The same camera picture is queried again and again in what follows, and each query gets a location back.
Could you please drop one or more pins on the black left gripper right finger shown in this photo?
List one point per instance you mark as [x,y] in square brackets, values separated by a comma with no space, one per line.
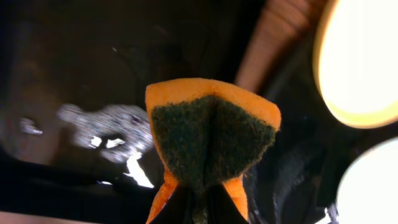
[221,207]

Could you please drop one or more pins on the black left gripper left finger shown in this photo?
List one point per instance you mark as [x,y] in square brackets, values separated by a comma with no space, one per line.
[178,209]

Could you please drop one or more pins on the orange green sponge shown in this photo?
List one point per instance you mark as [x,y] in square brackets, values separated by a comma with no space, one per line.
[208,133]

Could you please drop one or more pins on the pale blue plate front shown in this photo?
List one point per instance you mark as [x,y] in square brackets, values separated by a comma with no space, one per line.
[367,193]

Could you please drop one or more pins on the yellow plate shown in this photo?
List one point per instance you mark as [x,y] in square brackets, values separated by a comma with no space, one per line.
[355,61]

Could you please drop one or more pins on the round black tray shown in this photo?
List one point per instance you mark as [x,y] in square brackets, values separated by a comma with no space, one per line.
[297,179]

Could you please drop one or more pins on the rectangular black tray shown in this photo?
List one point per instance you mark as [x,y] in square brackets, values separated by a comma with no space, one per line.
[75,134]

